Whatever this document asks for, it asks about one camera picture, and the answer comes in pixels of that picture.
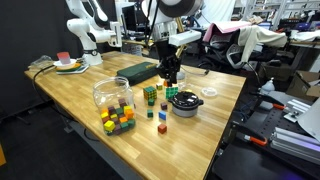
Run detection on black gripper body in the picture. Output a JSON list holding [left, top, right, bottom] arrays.
[[156, 39, 183, 71]]

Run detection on red wooden block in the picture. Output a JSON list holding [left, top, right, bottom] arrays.
[[157, 123, 168, 135]]

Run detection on wooden desk lamp gray shade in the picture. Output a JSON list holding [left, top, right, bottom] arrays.
[[140, 0, 188, 81]]

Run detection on white edged Rubik's cube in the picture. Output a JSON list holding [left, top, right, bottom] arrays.
[[165, 84, 180, 100]]

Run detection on black edged Rubik's cube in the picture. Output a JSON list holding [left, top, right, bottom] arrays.
[[143, 85, 158, 101]]

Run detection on gray pot with black lid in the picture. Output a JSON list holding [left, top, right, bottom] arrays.
[[168, 90, 204, 118]]

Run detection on dark green flat case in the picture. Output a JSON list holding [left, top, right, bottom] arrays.
[[116, 61, 160, 87]]

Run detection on wooden desk white legs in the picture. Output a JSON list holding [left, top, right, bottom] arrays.
[[121, 36, 193, 63]]

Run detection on computer monitor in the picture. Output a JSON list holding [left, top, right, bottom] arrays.
[[114, 1, 138, 34]]

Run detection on clear plastic jar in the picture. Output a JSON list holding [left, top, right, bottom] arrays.
[[92, 76, 137, 137]]

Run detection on gray office chair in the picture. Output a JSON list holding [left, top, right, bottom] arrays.
[[199, 31, 268, 73]]

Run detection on pink cloth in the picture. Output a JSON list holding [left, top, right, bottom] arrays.
[[202, 20, 253, 44]]

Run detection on white flat tray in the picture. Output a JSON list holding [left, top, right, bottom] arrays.
[[55, 64, 90, 75]]

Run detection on orange plastic plate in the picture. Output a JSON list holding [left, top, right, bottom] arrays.
[[55, 62, 83, 71]]

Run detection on white plate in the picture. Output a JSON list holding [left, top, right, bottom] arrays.
[[53, 58, 78, 68]]

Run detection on green plastic plate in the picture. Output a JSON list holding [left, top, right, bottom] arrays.
[[55, 65, 83, 73]]

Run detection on red plastic cup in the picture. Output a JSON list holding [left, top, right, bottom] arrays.
[[55, 51, 72, 65]]

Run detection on black side table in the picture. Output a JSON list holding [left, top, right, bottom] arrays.
[[211, 99, 320, 180]]

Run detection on open cardboard box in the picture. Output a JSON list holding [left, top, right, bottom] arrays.
[[285, 69, 320, 103]]

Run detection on clear plastic bag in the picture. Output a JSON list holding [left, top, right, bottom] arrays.
[[28, 54, 54, 71]]

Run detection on aluminium extrusion bar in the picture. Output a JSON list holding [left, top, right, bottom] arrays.
[[273, 126, 320, 148], [269, 133, 320, 166]]

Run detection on black backdrop curtain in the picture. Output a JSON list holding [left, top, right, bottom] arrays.
[[0, 0, 118, 116]]

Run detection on white board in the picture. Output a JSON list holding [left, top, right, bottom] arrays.
[[297, 98, 320, 143]]

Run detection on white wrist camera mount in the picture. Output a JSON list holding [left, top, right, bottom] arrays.
[[168, 29, 203, 47]]

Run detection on lamp power cable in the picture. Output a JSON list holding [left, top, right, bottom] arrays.
[[179, 64, 211, 77]]

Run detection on gray metal table frame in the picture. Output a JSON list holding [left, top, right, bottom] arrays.
[[49, 101, 144, 180]]

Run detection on orange handled clamp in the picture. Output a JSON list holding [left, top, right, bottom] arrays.
[[233, 123, 268, 148], [249, 92, 287, 111]]

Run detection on silver metal bracket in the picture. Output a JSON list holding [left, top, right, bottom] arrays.
[[283, 98, 313, 124]]

